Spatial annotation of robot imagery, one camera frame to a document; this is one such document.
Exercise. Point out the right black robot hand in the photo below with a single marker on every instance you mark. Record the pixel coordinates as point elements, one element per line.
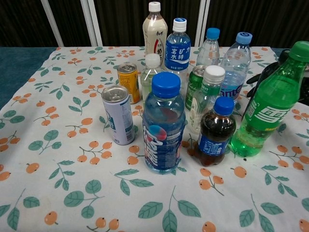
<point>262,72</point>

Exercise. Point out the orange drink can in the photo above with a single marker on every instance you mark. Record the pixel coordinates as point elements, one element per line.
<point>128,84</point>

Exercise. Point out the clear green label bottle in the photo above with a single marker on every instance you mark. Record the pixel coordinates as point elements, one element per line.
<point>205,96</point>

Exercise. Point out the teal table cover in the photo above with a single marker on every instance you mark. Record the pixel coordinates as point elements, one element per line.
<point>14,67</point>

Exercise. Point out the dark brown bottle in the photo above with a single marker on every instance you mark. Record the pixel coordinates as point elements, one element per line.
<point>285,56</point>

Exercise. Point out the white lavender drink can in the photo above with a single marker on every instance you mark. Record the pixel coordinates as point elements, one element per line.
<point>118,120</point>

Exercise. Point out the green drink can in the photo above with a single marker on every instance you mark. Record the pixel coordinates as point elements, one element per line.
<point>193,91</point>

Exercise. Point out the floral white tablecloth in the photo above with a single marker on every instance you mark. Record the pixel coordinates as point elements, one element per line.
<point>72,169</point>

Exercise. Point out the blue label water bottle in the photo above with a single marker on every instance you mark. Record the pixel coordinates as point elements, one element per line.
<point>177,53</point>

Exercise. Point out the clear blue cap water bottle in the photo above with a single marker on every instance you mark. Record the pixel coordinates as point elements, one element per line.
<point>208,53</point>

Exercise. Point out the small cola bottle blue cap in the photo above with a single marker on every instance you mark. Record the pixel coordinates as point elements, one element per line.
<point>214,135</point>

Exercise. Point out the beige milk tea bottle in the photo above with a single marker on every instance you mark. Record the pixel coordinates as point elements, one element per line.
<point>154,31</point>

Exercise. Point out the light blue cap water bottle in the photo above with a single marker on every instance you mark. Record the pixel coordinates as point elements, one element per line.
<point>235,72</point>

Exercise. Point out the green soda bottle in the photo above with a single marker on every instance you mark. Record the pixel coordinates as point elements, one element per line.
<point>265,108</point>

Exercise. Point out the white partition frame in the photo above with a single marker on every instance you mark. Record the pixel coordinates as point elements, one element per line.
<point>91,23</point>
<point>52,23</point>
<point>202,14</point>

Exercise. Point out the blue sports drink bottle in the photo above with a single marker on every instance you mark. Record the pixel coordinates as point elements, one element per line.
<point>164,135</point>

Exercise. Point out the clear square white cap bottle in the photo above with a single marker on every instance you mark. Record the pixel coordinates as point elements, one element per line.
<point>148,80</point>

